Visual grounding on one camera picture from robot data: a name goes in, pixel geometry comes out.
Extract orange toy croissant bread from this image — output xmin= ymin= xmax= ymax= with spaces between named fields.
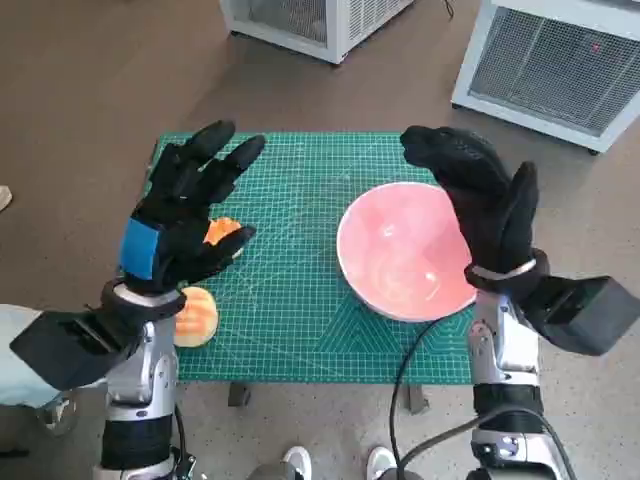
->
xmin=202 ymin=216 xmax=246 ymax=261

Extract long black robot cable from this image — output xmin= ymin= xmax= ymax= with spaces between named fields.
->
xmin=388 ymin=312 xmax=479 ymax=480

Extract pink bowl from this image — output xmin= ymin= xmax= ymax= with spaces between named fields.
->
xmin=335 ymin=182 xmax=479 ymax=323

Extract black robot waist mount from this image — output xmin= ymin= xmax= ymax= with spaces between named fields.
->
xmin=168 ymin=447 xmax=197 ymax=480

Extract short black robot cable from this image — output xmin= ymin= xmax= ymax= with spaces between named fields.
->
xmin=398 ymin=415 xmax=482 ymax=474

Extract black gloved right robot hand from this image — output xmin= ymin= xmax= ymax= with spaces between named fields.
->
xmin=399 ymin=124 xmax=541 ymax=276

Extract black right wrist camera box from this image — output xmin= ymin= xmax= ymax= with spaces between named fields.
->
xmin=519 ymin=273 xmax=640 ymax=357

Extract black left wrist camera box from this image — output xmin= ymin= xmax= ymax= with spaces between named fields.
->
xmin=8 ymin=307 xmax=144 ymax=392

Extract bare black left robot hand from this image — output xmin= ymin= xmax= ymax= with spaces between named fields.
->
xmin=115 ymin=119 xmax=267 ymax=296

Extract green cutting mat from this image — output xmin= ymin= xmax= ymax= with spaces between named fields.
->
xmin=148 ymin=131 xmax=481 ymax=386

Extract white shoe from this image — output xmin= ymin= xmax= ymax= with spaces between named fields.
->
xmin=367 ymin=445 xmax=397 ymax=480
xmin=282 ymin=444 xmax=313 ymax=480

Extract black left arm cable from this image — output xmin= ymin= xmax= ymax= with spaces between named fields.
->
xmin=173 ymin=403 xmax=197 ymax=480

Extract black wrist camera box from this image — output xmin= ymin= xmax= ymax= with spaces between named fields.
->
xmin=8 ymin=307 xmax=144 ymax=392
xmin=519 ymin=273 xmax=640 ymax=357

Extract person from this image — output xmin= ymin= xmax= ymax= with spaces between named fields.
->
xmin=0 ymin=303 xmax=97 ymax=436

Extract round toy bread bun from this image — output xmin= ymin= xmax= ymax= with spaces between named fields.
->
xmin=172 ymin=285 xmax=220 ymax=350

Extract large white mesh cabinet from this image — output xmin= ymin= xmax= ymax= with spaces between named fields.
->
xmin=450 ymin=0 xmax=640 ymax=155

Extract small white mesh cabinet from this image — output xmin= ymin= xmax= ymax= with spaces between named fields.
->
xmin=218 ymin=0 xmax=416 ymax=65

